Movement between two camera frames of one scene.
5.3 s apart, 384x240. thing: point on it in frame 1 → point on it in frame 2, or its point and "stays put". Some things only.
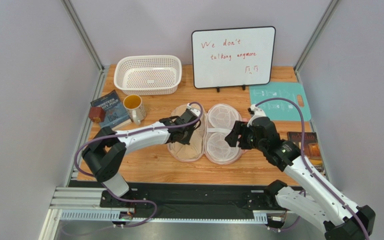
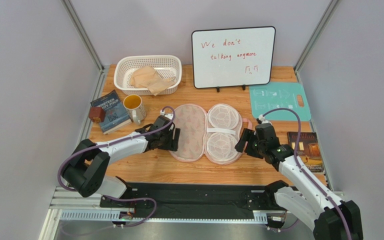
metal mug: [136, 110] stays put
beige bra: [193, 151] → [147, 77]
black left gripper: [186, 141] → [173, 144]
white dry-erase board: [233, 57] stays put
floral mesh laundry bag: [209, 142] stays put
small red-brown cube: [96, 114] stays put
